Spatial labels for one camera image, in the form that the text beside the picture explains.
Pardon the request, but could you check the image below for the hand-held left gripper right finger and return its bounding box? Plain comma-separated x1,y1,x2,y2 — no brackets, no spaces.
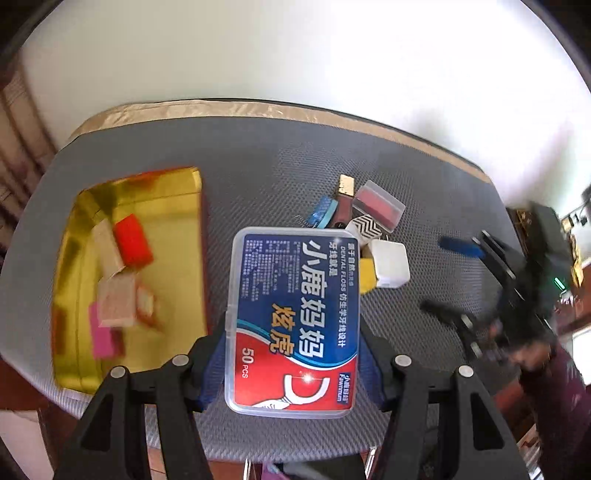
358,318,532,480

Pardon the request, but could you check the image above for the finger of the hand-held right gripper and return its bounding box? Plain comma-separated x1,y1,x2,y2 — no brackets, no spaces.
438,230,527,296
420,300,502,361

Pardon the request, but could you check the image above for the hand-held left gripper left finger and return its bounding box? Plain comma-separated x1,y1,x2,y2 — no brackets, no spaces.
53,318,241,480

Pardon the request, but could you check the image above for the white charger cube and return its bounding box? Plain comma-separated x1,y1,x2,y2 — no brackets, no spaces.
369,240,411,288

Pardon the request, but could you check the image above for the yellow block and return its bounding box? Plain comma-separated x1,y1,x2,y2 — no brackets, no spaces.
359,257,377,294

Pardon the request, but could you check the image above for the blue red dental floss box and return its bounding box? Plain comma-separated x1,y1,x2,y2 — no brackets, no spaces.
224,226,362,419

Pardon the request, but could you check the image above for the clear box with red insert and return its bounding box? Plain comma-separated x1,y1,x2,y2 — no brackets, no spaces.
352,181,406,232

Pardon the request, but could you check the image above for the black white zigzag box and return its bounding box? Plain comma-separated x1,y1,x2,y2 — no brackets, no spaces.
345,215,386,245

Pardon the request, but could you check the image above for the gold tray with red rim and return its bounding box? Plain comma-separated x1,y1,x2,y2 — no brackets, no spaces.
50,167,214,395

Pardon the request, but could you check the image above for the lip gloss with gold cap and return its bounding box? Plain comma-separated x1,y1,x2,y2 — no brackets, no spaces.
333,174,356,229

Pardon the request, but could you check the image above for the person's right forearm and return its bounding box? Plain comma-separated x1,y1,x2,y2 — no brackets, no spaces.
519,342,591,462

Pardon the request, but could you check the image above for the dark cabinet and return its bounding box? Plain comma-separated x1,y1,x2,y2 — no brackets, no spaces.
505,202,572,252

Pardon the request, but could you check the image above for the small red white box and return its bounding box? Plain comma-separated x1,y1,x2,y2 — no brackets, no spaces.
136,284,160,326

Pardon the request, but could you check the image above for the pink block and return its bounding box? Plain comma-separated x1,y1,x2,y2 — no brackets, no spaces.
89,302,125,360

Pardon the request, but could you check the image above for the red block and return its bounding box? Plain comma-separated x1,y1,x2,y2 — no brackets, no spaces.
113,215,154,268

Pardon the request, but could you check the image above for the beige box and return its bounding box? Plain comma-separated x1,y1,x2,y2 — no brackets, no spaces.
92,219,125,278

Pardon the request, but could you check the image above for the grey mesh mat gold edge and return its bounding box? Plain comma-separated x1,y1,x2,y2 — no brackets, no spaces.
0,99,522,462

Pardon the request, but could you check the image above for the beige patterned curtain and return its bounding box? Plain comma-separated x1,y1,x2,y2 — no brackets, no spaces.
0,69,61,222

